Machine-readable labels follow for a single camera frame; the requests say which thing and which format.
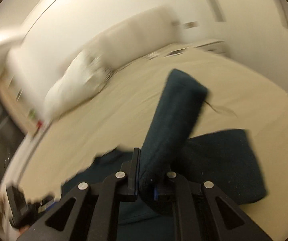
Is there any dark teal knit sweater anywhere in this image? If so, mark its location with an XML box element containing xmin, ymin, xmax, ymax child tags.
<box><xmin>59</xmin><ymin>68</ymin><xmax>269</xmax><ymax>241</ymax></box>

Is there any beige bed with sheet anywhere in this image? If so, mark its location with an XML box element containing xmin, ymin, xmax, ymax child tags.
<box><xmin>18</xmin><ymin>45</ymin><xmax>288</xmax><ymax>240</ymax></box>

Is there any rolled white duvet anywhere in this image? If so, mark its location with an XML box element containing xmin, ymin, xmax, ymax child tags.
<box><xmin>43</xmin><ymin>47</ymin><xmax>112</xmax><ymax>121</ymax></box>

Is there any cream padded headboard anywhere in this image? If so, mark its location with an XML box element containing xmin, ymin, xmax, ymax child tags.
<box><xmin>6</xmin><ymin>6</ymin><xmax>179</xmax><ymax>104</ymax></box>

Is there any white bedside table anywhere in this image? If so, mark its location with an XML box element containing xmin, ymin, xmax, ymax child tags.
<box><xmin>195</xmin><ymin>39</ymin><xmax>229</xmax><ymax>55</ymax></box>

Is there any wall socket plate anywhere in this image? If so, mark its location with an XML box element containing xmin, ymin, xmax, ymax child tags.
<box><xmin>183</xmin><ymin>21</ymin><xmax>198</xmax><ymax>29</ymax></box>

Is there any white wardrobe with black handles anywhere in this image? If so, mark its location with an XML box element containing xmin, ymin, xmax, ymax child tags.
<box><xmin>206</xmin><ymin>0</ymin><xmax>288</xmax><ymax>31</ymax></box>

